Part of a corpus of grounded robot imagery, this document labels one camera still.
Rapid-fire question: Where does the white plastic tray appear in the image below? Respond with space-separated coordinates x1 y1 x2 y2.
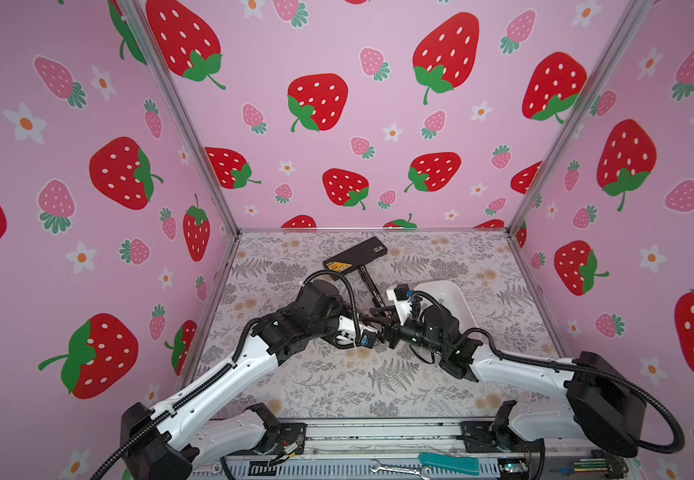
415 280 478 332

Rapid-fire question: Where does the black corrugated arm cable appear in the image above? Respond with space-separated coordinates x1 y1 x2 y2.
90 269 363 480
412 290 686 455

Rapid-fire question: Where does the teal handled tool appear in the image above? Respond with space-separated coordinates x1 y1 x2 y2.
418 452 481 476

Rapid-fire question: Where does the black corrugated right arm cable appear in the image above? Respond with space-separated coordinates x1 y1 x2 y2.
412 290 686 455

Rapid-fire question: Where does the silver wrench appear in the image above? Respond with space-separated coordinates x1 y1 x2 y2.
369 459 431 480

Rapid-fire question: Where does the black connector with coloured wires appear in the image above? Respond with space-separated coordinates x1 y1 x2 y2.
552 450 630 479

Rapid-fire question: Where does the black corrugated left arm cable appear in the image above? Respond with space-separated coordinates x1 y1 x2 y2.
90 269 363 480

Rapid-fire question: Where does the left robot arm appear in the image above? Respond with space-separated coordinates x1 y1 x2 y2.
110 280 379 479

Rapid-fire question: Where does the black stapler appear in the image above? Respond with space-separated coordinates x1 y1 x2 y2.
323 236 388 308

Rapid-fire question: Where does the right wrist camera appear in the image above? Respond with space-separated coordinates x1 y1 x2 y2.
387 284 422 324

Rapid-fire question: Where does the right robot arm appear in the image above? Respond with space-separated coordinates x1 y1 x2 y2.
372 285 649 458

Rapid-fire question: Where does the green circuit board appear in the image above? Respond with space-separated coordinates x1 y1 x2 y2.
498 459 530 480

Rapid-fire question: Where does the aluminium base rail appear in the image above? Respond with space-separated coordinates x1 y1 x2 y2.
187 418 646 479

